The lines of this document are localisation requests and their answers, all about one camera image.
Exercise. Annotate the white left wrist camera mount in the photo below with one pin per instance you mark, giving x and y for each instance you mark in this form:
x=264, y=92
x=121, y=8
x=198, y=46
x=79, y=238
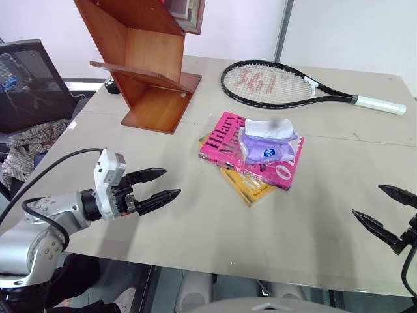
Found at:
x=105, y=169

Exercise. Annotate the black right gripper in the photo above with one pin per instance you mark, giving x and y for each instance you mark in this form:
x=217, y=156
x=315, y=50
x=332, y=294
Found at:
x=411, y=233

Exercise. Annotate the pink hardcover book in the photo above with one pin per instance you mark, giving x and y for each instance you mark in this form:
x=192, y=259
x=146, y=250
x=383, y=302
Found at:
x=221, y=143

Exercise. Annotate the grey rounded shape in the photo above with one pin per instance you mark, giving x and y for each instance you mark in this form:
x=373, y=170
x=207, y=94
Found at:
x=192, y=293

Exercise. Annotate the grey wall partition post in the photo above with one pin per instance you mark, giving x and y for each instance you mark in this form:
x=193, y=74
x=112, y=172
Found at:
x=282, y=29

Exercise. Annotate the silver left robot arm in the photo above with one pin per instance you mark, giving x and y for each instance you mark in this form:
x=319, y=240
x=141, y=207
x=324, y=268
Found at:
x=19, y=241

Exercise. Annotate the black white tennis racket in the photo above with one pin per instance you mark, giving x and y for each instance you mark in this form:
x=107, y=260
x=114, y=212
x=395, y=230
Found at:
x=321, y=88

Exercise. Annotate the small black round object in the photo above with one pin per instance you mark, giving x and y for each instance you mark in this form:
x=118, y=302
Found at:
x=111, y=86

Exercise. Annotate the purple tissue pack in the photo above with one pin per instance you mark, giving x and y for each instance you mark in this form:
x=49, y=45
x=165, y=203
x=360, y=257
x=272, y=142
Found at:
x=264, y=150

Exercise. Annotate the yellow book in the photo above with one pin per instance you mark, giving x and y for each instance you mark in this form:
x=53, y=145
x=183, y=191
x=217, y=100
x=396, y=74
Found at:
x=247, y=187

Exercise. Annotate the brown wooden zigzag bookshelf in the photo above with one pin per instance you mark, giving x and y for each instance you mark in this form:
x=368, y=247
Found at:
x=153, y=58

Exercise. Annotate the white folded tissue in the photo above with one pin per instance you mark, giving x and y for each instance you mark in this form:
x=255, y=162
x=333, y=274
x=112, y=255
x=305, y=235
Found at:
x=267, y=128

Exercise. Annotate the brown white patterned cloth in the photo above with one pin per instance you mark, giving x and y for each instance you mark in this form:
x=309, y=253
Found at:
x=29, y=143

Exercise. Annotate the black trouser leg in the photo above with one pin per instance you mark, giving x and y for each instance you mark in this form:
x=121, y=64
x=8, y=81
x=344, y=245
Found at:
x=75, y=280

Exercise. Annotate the black mesh office chair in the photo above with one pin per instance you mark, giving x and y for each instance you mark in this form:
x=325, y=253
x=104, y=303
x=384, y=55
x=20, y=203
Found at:
x=29, y=84

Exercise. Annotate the white shoe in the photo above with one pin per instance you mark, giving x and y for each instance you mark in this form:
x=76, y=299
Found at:
x=126, y=298

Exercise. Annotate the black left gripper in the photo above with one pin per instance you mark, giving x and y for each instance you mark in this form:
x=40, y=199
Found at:
x=123, y=195

